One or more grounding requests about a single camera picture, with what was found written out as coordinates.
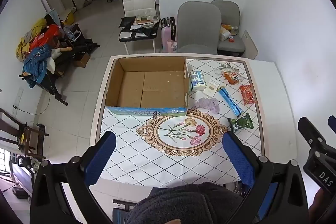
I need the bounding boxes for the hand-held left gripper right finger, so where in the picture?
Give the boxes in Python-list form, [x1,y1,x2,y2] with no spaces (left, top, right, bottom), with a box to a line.
[223,132,309,224]

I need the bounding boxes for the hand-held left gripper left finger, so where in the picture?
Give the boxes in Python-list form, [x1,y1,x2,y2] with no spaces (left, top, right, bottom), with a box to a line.
[30,131,117,224]

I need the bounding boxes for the green snack packet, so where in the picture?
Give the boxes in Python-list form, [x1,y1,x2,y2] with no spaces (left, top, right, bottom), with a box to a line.
[227,112,255,134]

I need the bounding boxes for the long blue strip packet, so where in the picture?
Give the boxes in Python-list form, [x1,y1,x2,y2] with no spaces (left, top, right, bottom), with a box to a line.
[218,86,243,117]

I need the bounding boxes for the purple cloth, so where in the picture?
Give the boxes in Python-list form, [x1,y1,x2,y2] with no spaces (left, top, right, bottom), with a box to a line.
[194,97,220,114]

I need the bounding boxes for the red snack packet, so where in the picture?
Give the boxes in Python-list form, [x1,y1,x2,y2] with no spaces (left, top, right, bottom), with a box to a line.
[239,84,258,105]

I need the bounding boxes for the orange snack packet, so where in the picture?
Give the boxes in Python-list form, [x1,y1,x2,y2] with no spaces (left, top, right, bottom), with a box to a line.
[223,70,241,85]

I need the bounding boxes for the blue tissue packet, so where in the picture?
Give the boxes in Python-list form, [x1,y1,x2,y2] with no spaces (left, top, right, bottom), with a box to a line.
[189,70,206,91]

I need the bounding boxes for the white patterned tablecloth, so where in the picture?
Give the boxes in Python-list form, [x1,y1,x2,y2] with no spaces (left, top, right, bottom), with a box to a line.
[97,55,264,186]

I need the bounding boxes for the person's dark fleece garment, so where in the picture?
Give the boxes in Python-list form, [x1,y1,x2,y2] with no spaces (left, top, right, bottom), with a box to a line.
[126,183,244,224]

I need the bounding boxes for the dark wooden chair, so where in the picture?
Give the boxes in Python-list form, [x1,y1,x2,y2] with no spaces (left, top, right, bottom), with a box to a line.
[0,108,49,160]

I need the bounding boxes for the clear crinkled plastic wrapper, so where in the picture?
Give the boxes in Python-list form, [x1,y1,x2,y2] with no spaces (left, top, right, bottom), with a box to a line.
[214,62,243,76]

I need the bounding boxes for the small brown cardboard box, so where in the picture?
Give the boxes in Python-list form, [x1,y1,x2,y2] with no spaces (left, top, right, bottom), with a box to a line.
[73,52,91,68]

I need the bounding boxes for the white power strip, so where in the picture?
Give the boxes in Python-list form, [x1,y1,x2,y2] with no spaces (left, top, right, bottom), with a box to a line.
[13,90,24,109]

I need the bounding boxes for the white board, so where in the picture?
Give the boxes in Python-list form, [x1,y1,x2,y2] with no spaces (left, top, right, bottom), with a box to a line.
[241,30,259,60]

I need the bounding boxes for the clothes pile on rack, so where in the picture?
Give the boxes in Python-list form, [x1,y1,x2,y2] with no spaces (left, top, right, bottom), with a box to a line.
[20,27,101,106]

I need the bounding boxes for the white cloth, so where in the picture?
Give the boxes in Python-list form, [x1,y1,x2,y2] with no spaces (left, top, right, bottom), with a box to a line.
[47,48,63,73]

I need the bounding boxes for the blue striped garment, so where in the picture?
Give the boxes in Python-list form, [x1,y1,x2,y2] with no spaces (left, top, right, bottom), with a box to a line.
[22,44,53,88]

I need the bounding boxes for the orange red garment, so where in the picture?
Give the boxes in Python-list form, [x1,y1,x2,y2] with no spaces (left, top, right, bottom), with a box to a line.
[30,25,61,50]

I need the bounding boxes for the black folder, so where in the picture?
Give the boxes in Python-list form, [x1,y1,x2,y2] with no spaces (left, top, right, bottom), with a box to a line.
[119,17,137,30]

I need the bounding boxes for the yellow garment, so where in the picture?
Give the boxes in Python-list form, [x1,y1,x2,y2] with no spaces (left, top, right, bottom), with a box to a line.
[16,19,46,59]

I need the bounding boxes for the pink suitcase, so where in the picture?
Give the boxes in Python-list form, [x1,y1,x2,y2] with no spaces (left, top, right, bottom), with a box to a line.
[161,18,177,52]

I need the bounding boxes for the grey fabric chair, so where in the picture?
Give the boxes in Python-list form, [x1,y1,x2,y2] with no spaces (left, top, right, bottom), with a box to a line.
[176,1,222,55]
[211,0,246,58]

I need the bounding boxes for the pile of papers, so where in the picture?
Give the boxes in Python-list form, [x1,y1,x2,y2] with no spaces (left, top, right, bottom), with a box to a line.
[135,14,160,26]

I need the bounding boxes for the yellow cardboard box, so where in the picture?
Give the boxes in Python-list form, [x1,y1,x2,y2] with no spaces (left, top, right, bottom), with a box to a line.
[59,7,78,26]

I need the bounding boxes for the white padded chair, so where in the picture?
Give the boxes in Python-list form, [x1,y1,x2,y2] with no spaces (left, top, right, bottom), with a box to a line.
[119,0,161,54]

